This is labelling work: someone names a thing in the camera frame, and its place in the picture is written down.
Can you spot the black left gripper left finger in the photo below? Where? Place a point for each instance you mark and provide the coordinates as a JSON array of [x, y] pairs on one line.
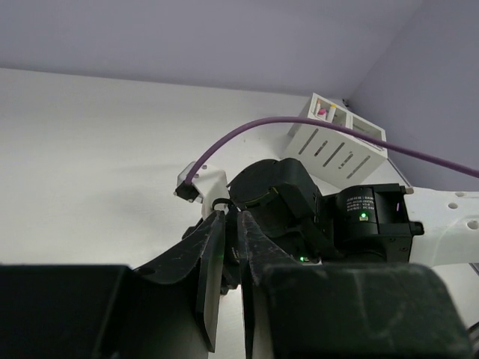
[[180, 291]]

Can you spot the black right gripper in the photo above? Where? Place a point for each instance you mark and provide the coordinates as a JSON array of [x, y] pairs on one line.
[[289, 208]]

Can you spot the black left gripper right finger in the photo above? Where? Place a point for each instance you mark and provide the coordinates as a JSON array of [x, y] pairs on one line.
[[269, 293]]

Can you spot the pink capped white marker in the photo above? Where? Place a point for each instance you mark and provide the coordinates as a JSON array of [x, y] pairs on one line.
[[322, 113]]

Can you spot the yellow capped white marker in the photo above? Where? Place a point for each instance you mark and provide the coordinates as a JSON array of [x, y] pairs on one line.
[[331, 112]]

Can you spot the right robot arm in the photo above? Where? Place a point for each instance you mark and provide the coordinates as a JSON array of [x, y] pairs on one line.
[[372, 223]]

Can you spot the white slotted organizer box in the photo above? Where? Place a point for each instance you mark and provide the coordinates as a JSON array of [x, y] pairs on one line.
[[339, 159]]

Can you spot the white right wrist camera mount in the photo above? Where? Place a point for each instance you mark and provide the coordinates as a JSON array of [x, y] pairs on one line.
[[208, 184]]

